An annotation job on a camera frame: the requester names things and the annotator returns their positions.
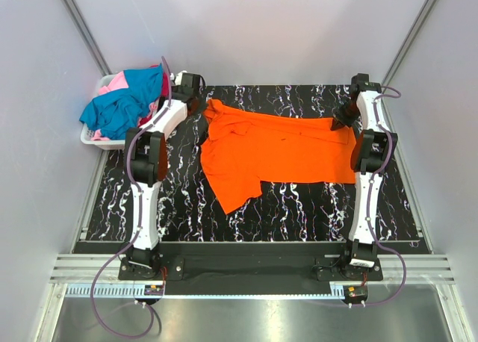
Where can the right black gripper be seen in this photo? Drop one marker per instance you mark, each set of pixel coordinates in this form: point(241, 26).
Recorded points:
point(336, 123)

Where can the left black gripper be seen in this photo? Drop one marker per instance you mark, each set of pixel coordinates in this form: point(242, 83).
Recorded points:
point(200, 108)

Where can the orange t shirt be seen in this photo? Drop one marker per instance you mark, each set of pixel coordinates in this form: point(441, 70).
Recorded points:
point(243, 149)

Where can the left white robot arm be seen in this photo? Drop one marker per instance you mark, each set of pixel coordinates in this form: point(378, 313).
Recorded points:
point(146, 167)

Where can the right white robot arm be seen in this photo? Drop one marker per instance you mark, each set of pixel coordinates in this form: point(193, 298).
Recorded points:
point(369, 160)

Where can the light pink t shirt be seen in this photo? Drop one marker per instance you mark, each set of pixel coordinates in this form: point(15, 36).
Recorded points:
point(116, 82)

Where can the blue t shirt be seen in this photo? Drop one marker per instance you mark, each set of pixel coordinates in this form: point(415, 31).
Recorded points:
point(115, 112)

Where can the black marble pattern mat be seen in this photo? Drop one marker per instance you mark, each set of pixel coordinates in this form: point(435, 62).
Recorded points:
point(188, 210)

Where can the white plastic laundry basket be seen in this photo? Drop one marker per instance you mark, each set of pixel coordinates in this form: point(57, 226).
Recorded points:
point(106, 145)

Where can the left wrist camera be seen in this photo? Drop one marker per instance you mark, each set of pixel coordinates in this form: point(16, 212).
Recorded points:
point(186, 82)

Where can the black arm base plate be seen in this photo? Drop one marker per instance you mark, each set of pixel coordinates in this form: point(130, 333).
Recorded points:
point(181, 268)

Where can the white slotted cable duct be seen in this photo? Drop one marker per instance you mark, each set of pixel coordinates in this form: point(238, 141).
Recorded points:
point(149, 292)

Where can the aluminium front rail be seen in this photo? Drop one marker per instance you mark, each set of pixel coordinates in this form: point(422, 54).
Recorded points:
point(433, 269)

